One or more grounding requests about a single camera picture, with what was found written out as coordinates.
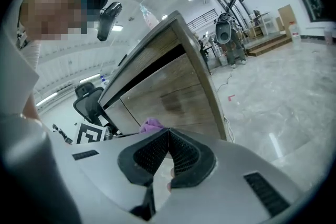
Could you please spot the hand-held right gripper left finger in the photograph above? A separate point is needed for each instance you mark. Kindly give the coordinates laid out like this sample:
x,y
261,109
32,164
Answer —
x,y
113,165

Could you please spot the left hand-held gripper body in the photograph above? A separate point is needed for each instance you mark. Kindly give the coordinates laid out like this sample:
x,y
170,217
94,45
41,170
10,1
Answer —
x,y
89,133

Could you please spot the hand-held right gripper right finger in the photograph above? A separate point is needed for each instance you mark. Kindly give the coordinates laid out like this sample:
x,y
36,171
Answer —
x,y
223,191

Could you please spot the purple cloth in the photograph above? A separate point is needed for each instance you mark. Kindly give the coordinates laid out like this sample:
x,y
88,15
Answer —
x,y
151,124

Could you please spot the person's left forearm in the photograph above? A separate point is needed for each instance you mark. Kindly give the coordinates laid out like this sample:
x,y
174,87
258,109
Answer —
x,y
32,110

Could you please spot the dark wooden sink cabinet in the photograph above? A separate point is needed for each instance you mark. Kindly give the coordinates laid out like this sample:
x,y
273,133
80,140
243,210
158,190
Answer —
x,y
162,42

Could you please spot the black office chair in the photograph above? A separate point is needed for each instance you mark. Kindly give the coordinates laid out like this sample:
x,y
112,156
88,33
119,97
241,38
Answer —
x,y
89,105

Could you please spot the long ceiling light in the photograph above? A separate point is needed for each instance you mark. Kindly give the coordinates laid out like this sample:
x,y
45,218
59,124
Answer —
x,y
89,78
46,99

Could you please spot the white pump bottle blue cap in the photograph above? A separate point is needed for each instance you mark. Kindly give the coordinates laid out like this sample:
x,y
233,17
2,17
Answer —
x,y
104,80

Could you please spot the person's white shirt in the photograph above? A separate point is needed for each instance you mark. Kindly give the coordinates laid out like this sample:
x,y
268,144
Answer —
x,y
15,68

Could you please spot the person's head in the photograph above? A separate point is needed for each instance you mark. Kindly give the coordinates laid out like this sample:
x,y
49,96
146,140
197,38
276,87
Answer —
x,y
52,8

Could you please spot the pink pump bottle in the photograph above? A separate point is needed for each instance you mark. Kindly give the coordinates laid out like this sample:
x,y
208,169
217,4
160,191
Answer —
x,y
149,17

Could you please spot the wooden platform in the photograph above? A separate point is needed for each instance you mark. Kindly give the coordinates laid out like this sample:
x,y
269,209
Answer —
x,y
267,46

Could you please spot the black dome-shaped device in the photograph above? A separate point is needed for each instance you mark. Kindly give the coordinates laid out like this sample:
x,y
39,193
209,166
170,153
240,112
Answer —
x,y
223,31

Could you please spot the black stair railing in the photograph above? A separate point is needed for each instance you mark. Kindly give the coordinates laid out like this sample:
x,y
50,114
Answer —
x,y
202,19

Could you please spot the cardboard box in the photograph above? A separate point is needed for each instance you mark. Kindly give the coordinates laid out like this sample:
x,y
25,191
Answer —
x,y
285,17

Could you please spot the black head camera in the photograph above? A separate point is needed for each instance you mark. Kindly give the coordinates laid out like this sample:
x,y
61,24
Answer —
x,y
106,23

